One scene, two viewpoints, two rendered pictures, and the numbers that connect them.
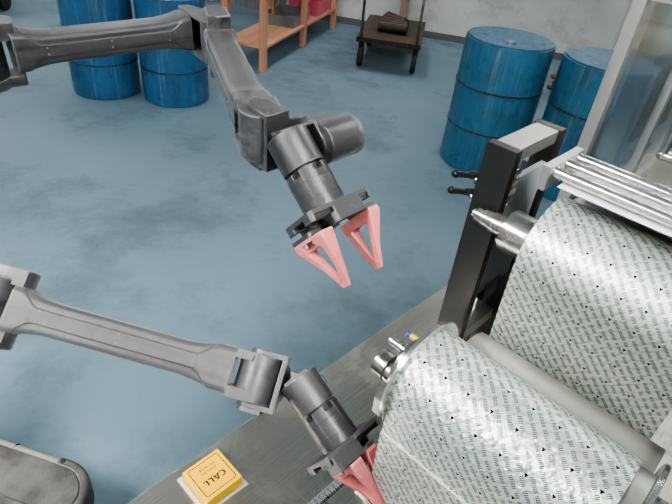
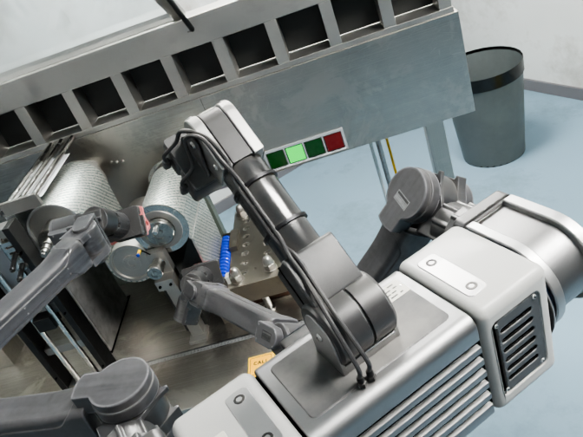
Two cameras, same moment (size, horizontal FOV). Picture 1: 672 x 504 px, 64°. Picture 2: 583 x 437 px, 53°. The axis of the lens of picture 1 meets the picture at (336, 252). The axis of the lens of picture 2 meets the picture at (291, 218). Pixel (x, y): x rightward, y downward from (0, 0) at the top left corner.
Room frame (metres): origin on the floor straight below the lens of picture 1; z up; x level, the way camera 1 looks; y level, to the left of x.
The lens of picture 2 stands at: (0.89, 1.20, 1.95)
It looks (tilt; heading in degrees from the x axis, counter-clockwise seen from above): 31 degrees down; 238
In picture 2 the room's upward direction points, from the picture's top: 22 degrees counter-clockwise
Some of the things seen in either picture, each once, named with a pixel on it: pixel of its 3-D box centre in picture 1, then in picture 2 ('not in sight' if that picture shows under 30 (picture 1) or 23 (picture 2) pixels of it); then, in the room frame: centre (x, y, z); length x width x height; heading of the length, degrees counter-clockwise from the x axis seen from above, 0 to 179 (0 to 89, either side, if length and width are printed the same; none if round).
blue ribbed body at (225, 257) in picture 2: not in sight; (225, 257); (0.32, -0.16, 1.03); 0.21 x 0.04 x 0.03; 49
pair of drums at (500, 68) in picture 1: (539, 113); not in sight; (3.73, -1.30, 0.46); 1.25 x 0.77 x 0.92; 77
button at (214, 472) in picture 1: (212, 478); (262, 368); (0.49, 0.16, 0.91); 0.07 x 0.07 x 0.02; 49
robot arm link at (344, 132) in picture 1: (303, 137); (77, 236); (0.68, 0.06, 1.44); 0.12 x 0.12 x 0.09; 47
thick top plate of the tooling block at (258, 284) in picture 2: not in sight; (259, 247); (0.22, -0.13, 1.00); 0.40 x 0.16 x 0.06; 49
